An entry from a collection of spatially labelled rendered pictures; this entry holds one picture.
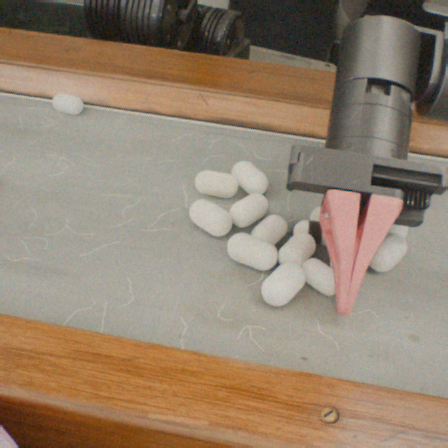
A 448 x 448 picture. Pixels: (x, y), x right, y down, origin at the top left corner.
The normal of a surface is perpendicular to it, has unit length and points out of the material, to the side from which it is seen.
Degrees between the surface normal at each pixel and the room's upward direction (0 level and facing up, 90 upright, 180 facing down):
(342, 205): 60
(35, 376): 0
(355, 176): 39
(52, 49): 0
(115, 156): 0
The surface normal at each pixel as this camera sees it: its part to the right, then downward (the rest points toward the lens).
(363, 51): -0.48, -0.29
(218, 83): 0.06, -0.79
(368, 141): -0.11, -0.25
